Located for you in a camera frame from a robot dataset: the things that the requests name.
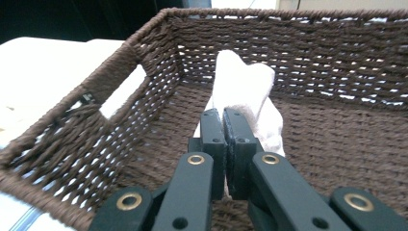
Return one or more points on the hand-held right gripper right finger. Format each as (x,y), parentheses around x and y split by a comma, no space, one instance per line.
(239,138)

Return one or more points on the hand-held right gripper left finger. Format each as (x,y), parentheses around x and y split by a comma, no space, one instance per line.
(215,134)

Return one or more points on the white table mat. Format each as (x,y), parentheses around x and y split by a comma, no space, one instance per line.
(6,205)

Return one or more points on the brown woven basket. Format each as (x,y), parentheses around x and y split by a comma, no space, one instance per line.
(320,128)

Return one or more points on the dark curtain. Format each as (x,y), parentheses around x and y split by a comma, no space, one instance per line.
(64,16)

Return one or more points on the beige sock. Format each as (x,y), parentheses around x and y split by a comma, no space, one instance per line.
(240,83)

